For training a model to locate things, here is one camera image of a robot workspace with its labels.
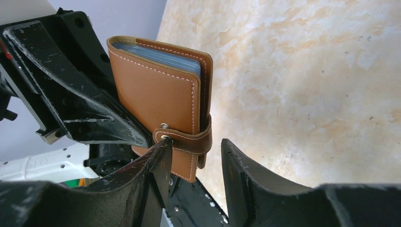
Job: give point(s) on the brown leather card holder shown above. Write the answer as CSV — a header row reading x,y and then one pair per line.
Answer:
x,y
168,89

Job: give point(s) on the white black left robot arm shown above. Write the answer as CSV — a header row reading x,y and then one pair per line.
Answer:
x,y
77,161

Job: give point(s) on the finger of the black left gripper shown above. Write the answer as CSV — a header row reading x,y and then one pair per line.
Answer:
x,y
84,49
61,98

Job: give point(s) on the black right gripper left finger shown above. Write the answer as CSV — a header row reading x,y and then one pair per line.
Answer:
x,y
133,196

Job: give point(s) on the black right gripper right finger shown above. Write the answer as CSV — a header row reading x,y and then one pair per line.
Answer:
x,y
258,197

